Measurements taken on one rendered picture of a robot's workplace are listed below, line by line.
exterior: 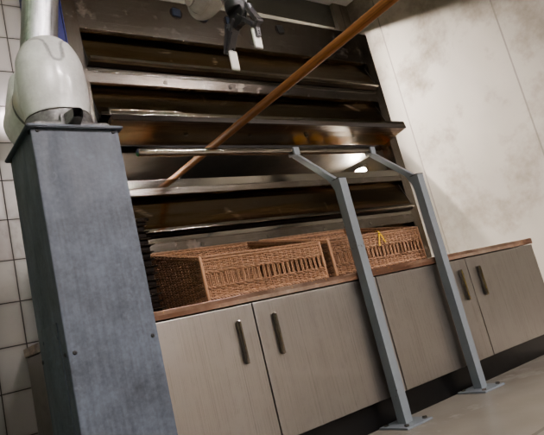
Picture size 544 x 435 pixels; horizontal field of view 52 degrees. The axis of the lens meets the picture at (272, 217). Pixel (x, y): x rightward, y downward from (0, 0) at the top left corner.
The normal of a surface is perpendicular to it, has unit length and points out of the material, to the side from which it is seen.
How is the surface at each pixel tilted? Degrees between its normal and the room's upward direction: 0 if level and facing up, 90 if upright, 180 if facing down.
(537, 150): 90
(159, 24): 90
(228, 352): 90
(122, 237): 90
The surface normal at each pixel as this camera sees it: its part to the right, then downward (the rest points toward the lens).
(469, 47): -0.78, 0.07
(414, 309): 0.56, -0.29
